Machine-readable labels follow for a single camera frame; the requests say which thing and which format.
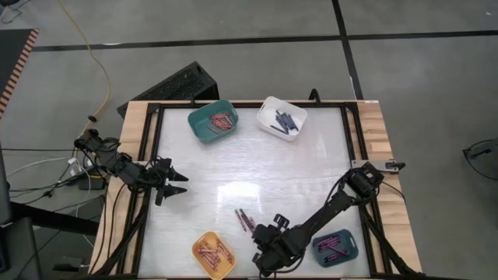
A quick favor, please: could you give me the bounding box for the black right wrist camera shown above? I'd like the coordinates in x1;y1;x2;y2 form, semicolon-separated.
273;212;291;231

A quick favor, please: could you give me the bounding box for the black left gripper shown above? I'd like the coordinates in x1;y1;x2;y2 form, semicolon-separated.
149;156;190;207

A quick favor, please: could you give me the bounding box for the white plastic bin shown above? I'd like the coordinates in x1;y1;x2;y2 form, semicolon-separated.
255;96;308;142

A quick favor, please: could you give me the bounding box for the black power strip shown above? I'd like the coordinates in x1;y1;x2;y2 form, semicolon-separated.
77;165;108;191

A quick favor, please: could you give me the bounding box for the blue-grey plastic bin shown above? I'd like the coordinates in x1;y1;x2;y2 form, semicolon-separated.
311;228;359;268

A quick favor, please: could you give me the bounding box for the black cable loop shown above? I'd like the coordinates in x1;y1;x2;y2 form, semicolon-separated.
461;138;498;183

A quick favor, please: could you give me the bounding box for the grey metal bracket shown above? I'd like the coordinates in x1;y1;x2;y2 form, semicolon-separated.
351;158;406;173

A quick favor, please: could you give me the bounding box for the yellow plastic bin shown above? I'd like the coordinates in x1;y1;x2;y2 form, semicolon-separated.
191;231;237;280

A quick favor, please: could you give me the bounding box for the black base beam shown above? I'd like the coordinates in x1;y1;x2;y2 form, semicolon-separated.
9;201;100;237

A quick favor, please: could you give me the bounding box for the black diagonal frame strut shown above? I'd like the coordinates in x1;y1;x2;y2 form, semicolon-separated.
88;192;151;278
359;201;427;278

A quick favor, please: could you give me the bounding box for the teal plastic bin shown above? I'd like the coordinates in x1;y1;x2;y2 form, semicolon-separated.
187;99;239;144

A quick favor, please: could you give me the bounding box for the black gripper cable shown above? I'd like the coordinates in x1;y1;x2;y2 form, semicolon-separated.
268;248;308;275

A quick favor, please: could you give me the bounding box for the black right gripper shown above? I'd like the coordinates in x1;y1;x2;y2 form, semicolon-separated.
251;224;308;278

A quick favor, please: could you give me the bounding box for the black perforated metal box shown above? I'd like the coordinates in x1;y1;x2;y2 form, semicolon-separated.
116;61;219;118

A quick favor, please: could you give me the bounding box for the black mat with orange edge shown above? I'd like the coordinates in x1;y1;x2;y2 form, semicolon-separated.
0;27;40;117

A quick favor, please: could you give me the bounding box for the yellow cable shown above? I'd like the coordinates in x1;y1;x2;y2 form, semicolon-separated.
54;0;112;156

